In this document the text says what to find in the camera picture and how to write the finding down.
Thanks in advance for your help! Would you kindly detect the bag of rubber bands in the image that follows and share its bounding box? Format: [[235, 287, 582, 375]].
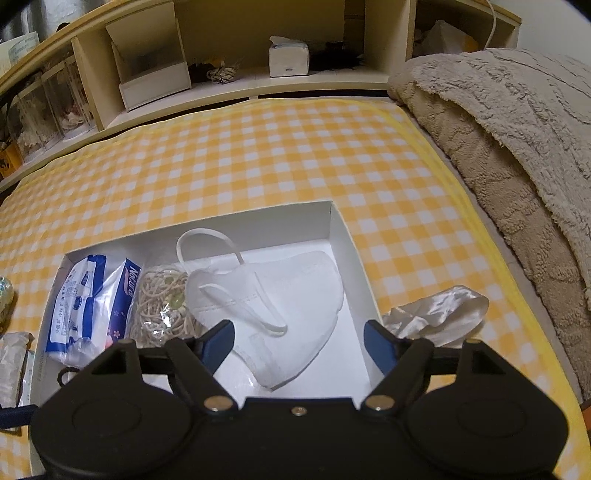
[[128, 265, 204, 348]]

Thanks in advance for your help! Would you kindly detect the white satin scrunchie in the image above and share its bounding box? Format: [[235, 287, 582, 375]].
[[382, 285, 490, 348]]

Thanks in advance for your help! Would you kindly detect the grey sachet numbered two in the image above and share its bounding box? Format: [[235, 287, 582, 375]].
[[0, 332, 33, 408]]

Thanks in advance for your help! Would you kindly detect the white face mask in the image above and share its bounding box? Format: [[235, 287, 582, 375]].
[[175, 228, 345, 390]]

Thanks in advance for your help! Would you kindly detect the blue white tissue pack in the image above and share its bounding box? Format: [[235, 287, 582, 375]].
[[45, 254, 141, 369]]

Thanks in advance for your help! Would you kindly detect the blue floral brocade pouch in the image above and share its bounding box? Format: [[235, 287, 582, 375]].
[[0, 276, 15, 332]]

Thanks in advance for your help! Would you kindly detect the small blue-topped zip bag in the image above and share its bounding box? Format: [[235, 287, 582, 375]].
[[18, 350, 35, 407]]

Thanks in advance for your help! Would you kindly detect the white shallow cardboard box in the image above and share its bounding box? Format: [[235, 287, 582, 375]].
[[29, 201, 394, 479]]

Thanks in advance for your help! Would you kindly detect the yellow white checkered blanket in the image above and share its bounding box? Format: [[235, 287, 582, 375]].
[[1, 99, 590, 479]]

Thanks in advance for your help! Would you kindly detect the yellow box with black print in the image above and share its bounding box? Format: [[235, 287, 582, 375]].
[[0, 140, 23, 179]]

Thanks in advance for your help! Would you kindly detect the beige fluffy blanket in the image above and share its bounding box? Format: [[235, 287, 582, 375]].
[[389, 48, 590, 396]]

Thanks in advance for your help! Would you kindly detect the doll in pink dress case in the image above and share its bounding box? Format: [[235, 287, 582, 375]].
[[41, 55, 94, 140]]

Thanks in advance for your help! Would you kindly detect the doll in white dress case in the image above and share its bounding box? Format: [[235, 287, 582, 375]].
[[8, 79, 61, 162]]

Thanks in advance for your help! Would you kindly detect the open white carton on shelf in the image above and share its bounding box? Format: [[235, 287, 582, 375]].
[[106, 2, 191, 111]]

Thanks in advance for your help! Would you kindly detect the white tissue box on shelf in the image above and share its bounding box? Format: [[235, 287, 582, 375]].
[[269, 36, 310, 78]]

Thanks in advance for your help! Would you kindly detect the wooden headboard shelf unit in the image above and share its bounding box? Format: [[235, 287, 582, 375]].
[[1, 1, 522, 189]]

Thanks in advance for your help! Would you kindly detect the coiled rope bundle on shelf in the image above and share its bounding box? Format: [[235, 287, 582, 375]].
[[202, 62, 242, 85]]

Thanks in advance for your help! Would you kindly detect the white charger cable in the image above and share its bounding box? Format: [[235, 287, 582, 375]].
[[482, 0, 499, 50]]

